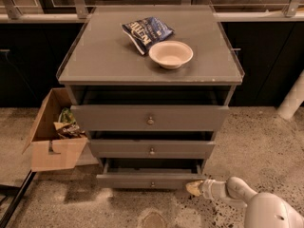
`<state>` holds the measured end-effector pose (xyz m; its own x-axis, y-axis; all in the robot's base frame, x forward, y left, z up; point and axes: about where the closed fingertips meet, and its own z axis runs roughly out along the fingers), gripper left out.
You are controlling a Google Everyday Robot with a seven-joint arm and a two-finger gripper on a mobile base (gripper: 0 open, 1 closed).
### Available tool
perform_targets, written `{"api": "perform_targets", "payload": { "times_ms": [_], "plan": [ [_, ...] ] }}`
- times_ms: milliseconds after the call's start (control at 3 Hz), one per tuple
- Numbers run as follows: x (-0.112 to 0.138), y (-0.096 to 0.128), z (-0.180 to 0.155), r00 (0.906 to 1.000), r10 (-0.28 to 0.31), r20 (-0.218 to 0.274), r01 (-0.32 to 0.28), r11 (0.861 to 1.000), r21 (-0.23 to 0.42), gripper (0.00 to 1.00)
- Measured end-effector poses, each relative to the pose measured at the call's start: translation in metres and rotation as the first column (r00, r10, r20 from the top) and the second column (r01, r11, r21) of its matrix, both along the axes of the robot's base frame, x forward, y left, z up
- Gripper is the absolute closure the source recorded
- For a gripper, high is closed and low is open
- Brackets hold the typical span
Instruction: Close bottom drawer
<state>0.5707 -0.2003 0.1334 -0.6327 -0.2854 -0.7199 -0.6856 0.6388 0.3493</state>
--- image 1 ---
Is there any cardboard box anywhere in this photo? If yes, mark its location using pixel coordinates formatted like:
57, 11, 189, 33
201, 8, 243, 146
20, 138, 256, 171
24, 88, 92, 172

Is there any green snack bag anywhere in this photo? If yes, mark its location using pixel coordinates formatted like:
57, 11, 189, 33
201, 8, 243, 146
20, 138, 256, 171
58, 107, 76, 124

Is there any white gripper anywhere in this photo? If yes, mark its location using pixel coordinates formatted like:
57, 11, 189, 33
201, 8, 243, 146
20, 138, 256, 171
185, 180, 228, 200

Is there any grey drawer cabinet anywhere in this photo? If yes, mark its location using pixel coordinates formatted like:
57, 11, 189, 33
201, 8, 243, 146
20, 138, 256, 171
56, 5, 245, 173

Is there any blue chip bag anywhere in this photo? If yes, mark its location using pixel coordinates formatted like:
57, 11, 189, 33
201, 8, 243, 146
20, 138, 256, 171
122, 17, 174, 55

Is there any brown snack bag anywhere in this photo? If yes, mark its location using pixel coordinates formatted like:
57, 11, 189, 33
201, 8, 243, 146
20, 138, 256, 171
54, 123, 86, 139

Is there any white paper bowl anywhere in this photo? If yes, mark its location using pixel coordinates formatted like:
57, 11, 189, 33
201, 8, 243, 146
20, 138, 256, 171
148, 41, 194, 69

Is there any grey drawer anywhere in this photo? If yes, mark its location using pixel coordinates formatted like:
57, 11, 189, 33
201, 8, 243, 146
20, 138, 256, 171
89, 140, 215, 159
96, 159, 205, 189
71, 104, 229, 131

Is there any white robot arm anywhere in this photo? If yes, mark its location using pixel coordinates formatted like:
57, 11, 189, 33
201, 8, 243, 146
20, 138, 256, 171
186, 177, 304, 228

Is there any grey middle drawer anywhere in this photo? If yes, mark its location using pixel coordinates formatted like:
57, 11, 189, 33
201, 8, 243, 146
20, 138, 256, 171
89, 140, 215, 159

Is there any white post base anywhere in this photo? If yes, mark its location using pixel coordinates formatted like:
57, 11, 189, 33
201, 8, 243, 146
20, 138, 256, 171
277, 70, 304, 120

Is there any grey top drawer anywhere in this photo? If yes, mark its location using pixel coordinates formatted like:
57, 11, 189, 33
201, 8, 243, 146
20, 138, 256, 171
71, 104, 229, 131

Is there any black metal floor bar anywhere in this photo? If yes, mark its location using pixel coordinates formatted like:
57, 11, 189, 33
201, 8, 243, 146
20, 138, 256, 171
0, 171, 36, 228

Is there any grey bottom drawer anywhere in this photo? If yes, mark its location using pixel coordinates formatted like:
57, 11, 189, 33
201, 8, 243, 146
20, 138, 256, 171
96, 159, 205, 189

